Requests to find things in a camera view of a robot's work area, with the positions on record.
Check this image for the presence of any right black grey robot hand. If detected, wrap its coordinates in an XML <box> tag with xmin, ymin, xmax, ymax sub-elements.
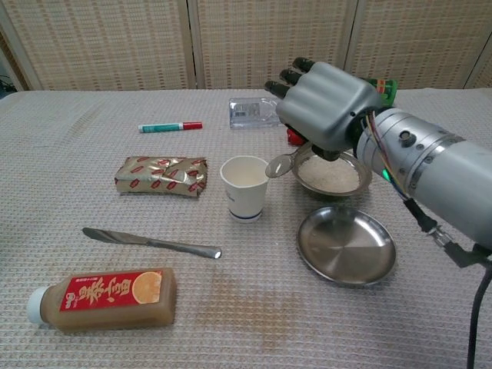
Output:
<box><xmin>264</xmin><ymin>57</ymin><xmax>384</xmax><ymax>161</ymax></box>

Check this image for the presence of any metal table knife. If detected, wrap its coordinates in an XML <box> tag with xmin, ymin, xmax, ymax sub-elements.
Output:
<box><xmin>81</xmin><ymin>227</ymin><xmax>222</xmax><ymax>259</ymax></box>

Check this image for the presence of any green red marker pen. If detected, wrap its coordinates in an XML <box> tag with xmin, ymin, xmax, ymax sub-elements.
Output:
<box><xmin>138</xmin><ymin>121</ymin><xmax>203</xmax><ymax>134</ymax></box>

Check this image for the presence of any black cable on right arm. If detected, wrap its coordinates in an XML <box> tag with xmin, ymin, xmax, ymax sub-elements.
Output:
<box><xmin>403</xmin><ymin>195</ymin><xmax>492</xmax><ymax>369</ymax></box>

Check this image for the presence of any small metal spoon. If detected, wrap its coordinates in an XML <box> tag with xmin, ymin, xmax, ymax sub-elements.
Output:
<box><xmin>264</xmin><ymin>148</ymin><xmax>308</xmax><ymax>180</ymax></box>

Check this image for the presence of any bamboo folding screen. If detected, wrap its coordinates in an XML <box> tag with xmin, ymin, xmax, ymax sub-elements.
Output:
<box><xmin>0</xmin><ymin>0</ymin><xmax>492</xmax><ymax>92</ymax></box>

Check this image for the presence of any white paper cup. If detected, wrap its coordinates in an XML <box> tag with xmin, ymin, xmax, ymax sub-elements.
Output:
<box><xmin>219</xmin><ymin>155</ymin><xmax>270</xmax><ymax>224</ymax></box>

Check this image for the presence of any steel bowl with rice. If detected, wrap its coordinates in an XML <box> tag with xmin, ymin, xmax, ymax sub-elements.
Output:
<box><xmin>291</xmin><ymin>144</ymin><xmax>373</xmax><ymax>198</ymax></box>

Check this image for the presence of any green chips can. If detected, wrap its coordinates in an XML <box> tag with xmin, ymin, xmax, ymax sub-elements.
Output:
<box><xmin>368</xmin><ymin>78</ymin><xmax>399</xmax><ymax>107</ymax></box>

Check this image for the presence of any clear plastic water bottle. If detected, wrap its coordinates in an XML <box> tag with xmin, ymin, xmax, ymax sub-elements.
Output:
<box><xmin>228</xmin><ymin>97</ymin><xmax>285</xmax><ymax>131</ymax></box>

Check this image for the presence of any silver snack packet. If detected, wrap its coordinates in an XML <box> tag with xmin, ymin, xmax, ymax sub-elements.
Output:
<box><xmin>114</xmin><ymin>155</ymin><xmax>209</xmax><ymax>200</ymax></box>

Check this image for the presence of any empty steel plate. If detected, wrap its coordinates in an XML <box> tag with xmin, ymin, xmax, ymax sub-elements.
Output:
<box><xmin>296</xmin><ymin>206</ymin><xmax>397</xmax><ymax>288</ymax></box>

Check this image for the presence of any black sauce bottle red cap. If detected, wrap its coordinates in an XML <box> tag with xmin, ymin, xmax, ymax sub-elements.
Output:
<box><xmin>286</xmin><ymin>128</ymin><xmax>308</xmax><ymax>146</ymax></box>

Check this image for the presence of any brown drink bottle red label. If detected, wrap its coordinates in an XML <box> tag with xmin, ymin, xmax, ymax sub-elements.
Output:
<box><xmin>26</xmin><ymin>268</ymin><xmax>178</xmax><ymax>332</ymax></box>

